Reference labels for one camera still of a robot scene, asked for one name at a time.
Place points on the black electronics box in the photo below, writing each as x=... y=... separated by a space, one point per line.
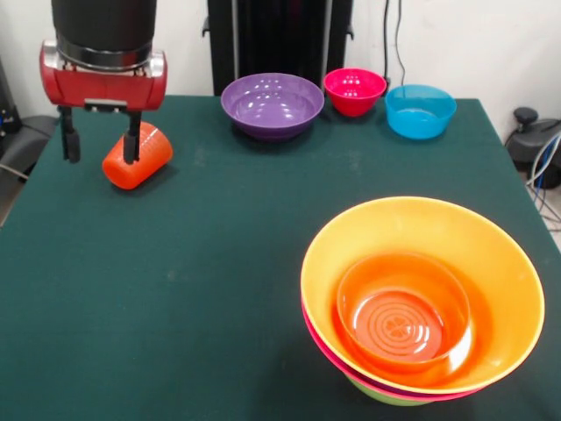
x=9 y=101

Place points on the small orange bowl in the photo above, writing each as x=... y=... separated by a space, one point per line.
x=403 y=324

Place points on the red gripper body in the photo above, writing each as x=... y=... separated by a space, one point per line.
x=103 y=90

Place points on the small blue bowl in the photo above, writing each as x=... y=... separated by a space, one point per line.
x=418 y=114

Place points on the orange-red plastic cup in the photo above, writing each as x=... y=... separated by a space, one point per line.
x=149 y=162

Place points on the small crimson bowl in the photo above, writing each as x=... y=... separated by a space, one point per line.
x=352 y=90

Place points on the medium green bowl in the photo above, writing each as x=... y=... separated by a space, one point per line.
x=381 y=397

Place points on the dark green tablecloth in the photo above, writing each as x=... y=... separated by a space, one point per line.
x=219 y=263

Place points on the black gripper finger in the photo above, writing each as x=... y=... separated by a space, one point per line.
x=132 y=140
x=71 y=136

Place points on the large orange bowl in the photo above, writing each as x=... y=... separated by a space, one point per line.
x=416 y=228

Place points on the large pink bowl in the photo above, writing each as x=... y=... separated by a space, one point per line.
x=315 y=337

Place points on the purple bowl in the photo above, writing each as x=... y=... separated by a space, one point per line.
x=271 y=105

